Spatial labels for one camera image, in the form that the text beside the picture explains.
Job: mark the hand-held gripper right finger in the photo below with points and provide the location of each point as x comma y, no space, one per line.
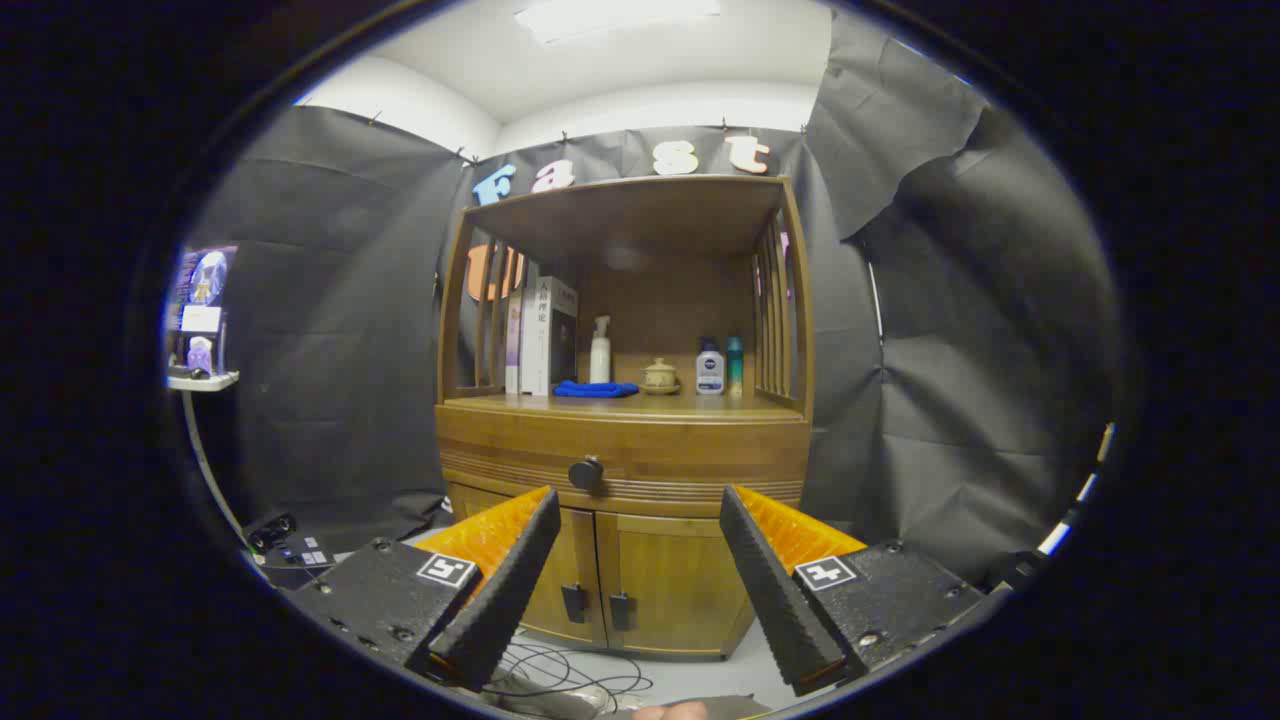
775,600

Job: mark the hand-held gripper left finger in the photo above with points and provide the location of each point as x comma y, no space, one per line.
500,600

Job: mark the black round drawer knob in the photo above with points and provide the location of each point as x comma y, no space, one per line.
586,473

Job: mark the wooden drawer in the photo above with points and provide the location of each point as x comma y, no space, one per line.
700,455

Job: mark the wooden cabinet door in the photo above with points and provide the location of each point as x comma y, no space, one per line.
580,560
670,580

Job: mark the wooden countertop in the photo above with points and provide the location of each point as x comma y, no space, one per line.
700,405

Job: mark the wooden cabinet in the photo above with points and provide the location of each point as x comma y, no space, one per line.
660,210

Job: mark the black device box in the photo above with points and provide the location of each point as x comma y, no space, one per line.
290,555

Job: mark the blue folded cloth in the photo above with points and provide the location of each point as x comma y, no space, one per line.
595,389

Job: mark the white lotion bottle blue cap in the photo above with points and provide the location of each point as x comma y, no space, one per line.
710,372

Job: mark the teal slim bottle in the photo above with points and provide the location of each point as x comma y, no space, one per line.
735,365

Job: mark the thin purple book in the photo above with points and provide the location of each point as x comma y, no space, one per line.
513,350

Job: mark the beige lidded tea bowl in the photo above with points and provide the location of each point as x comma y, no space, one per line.
660,377

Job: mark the thick white book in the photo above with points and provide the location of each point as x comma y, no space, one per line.
535,340

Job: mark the white pump bottle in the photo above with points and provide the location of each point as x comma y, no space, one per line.
600,355

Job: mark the black white striped rod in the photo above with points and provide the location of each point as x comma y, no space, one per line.
1053,538

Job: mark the white shelf stand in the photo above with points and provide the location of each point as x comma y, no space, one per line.
205,382

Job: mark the ceiling light panel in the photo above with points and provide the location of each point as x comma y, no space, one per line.
610,18

